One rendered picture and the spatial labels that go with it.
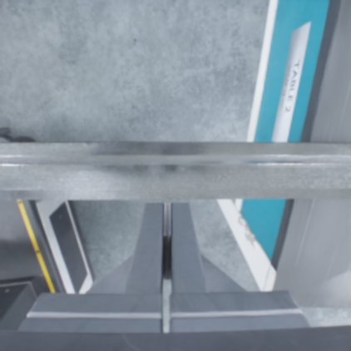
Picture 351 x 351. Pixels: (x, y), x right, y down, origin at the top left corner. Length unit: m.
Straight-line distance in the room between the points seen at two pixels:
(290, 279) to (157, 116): 0.78
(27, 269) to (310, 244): 0.83
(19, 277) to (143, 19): 0.98
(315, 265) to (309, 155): 0.15
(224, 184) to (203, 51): 0.81
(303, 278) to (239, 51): 0.84
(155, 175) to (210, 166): 0.06
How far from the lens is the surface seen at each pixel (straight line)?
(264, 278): 0.41
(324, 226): 0.36
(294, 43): 0.41
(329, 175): 0.31
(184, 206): 0.15
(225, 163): 0.26
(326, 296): 0.43
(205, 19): 1.06
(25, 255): 0.94
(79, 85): 1.07
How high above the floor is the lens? 1.01
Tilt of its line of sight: 74 degrees down
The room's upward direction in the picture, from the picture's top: 175 degrees clockwise
